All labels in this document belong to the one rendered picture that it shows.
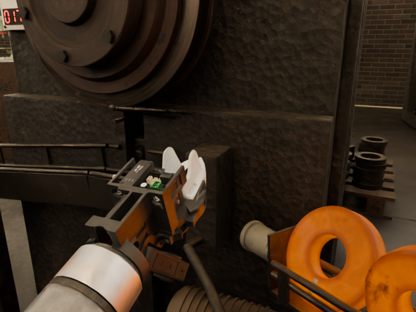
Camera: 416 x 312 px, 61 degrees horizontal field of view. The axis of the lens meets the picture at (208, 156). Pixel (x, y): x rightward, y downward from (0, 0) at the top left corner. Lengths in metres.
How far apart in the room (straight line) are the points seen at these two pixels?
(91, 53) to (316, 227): 0.52
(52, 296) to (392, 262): 0.37
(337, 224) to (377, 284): 0.11
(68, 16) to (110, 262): 0.53
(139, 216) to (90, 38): 0.46
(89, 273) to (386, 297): 0.35
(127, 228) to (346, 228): 0.34
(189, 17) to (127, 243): 0.48
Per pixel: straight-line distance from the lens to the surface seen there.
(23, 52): 1.24
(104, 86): 0.81
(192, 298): 0.76
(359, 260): 0.55
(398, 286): 0.49
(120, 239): 0.35
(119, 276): 0.34
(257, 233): 0.66
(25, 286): 1.84
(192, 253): 0.77
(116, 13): 0.70
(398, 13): 6.76
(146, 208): 0.38
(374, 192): 2.42
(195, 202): 0.44
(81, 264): 0.34
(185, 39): 0.72
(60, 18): 0.77
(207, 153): 0.73
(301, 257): 0.61
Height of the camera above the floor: 1.02
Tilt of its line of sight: 17 degrees down
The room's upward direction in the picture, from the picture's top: straight up
